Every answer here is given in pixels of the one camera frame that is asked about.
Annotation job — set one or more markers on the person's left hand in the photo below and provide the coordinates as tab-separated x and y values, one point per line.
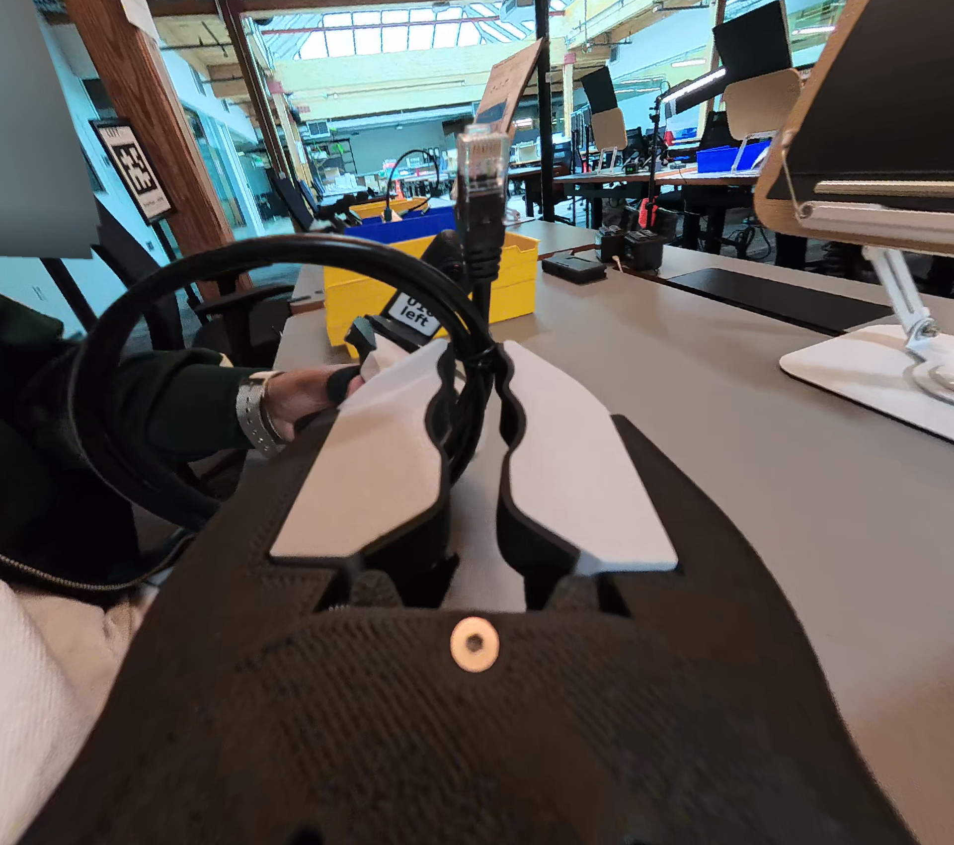
305	390

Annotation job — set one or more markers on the flat black device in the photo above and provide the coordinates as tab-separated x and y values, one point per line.
574	269

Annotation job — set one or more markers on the small framed marker sign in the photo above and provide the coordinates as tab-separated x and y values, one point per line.
134	170

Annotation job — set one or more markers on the black and beige panel board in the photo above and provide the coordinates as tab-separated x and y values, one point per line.
600	88
753	43

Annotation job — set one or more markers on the black office chair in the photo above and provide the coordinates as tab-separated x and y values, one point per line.
246	315

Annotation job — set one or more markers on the silver mesh wristwatch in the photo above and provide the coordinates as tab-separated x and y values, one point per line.
257	412

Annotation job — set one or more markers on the wooden support post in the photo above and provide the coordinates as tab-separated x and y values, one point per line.
134	77

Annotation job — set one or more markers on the long wooden work table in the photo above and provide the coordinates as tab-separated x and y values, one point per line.
656	175

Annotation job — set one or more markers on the light bar on stand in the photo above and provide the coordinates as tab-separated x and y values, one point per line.
697	86

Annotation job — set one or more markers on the grey desk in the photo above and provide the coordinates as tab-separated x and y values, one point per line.
745	450

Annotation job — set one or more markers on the yellow plastic bin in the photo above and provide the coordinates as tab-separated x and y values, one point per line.
373	207
514	286

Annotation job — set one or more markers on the person's left forearm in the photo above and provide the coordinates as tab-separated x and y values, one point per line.
186	397

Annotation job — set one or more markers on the dark green zip jacket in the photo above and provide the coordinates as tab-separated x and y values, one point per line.
37	450

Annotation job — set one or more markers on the black charger box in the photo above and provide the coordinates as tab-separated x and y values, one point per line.
645	250
611	245

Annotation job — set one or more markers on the blue plastic bin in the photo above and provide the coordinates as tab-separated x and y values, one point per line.
402	226
727	157

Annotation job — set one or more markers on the black board on white stand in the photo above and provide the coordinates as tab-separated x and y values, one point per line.
894	77

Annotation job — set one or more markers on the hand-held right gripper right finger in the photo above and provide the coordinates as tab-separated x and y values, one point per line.
581	487

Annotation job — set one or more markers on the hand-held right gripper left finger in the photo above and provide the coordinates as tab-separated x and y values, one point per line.
365	487

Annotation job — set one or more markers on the black steel pole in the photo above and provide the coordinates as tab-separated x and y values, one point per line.
540	40

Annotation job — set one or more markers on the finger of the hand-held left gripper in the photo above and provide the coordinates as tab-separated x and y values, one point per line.
381	364

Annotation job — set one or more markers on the brown board on white stand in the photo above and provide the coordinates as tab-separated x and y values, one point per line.
514	77

